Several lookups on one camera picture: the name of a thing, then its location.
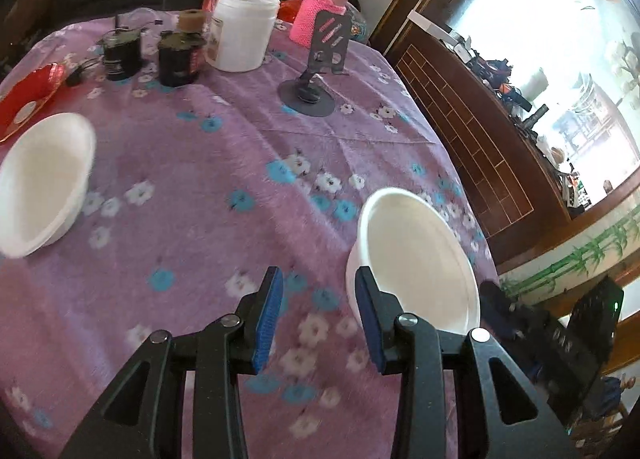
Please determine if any small white foam bowl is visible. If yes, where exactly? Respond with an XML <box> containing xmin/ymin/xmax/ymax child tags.
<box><xmin>1</xmin><ymin>112</ymin><xmax>96</xmax><ymax>259</ymax></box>

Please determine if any wooden cabinet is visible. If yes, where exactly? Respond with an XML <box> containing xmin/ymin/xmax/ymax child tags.
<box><xmin>371</xmin><ymin>0</ymin><xmax>639</xmax><ymax>273</ymax></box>

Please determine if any purple floral tablecloth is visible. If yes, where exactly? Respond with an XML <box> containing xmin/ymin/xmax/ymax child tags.
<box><xmin>1</xmin><ymin>23</ymin><xmax>496</xmax><ymax>458</ymax></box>

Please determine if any small red plate far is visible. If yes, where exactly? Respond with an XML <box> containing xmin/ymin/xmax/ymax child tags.
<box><xmin>0</xmin><ymin>63</ymin><xmax>66</xmax><ymax>143</ymax></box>

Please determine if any black phone stand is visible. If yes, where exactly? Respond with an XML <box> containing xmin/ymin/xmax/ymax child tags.
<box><xmin>278</xmin><ymin>11</ymin><xmax>352</xmax><ymax>118</ymax></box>

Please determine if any white plastic jar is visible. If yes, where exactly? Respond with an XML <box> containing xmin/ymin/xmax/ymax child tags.
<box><xmin>204</xmin><ymin>0</ymin><xmax>280</xmax><ymax>72</ymax></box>

